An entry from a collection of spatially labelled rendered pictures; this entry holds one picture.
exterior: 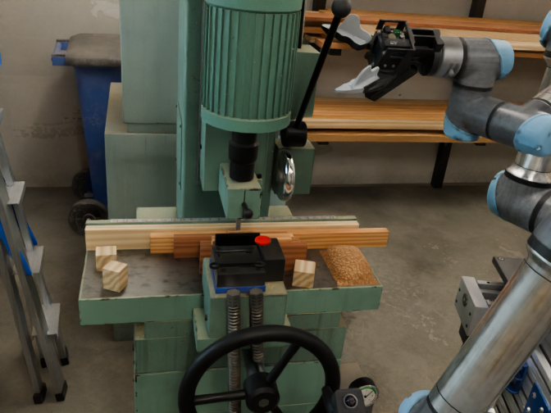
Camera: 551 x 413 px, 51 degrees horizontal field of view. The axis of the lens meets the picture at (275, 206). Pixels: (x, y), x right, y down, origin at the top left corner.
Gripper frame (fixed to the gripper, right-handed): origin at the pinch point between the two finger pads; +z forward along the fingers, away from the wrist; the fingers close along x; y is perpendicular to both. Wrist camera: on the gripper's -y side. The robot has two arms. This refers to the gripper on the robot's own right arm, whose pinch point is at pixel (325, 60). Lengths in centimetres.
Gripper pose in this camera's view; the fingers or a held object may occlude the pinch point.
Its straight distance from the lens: 107.9
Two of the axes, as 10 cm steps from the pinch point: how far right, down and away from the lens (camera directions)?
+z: -9.8, 0.2, -2.2
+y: 1.9, -4.7, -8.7
